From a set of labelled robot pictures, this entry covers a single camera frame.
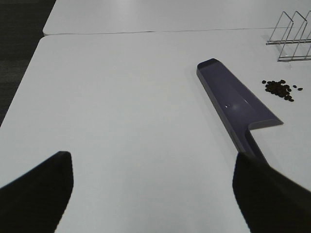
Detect pile of coffee beans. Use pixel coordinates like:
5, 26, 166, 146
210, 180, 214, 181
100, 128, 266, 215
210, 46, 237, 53
261, 79, 303, 102

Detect chrome wire rack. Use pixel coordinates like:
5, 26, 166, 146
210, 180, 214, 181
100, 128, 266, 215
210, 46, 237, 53
266, 10, 311, 62

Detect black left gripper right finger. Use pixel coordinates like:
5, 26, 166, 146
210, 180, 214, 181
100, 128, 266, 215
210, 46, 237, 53
232, 153, 311, 233

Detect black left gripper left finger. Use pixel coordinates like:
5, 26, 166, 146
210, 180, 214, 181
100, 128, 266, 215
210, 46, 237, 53
0, 151, 74, 233

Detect purple plastic dustpan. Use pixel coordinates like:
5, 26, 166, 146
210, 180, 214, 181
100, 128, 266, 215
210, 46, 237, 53
196, 58, 283, 162

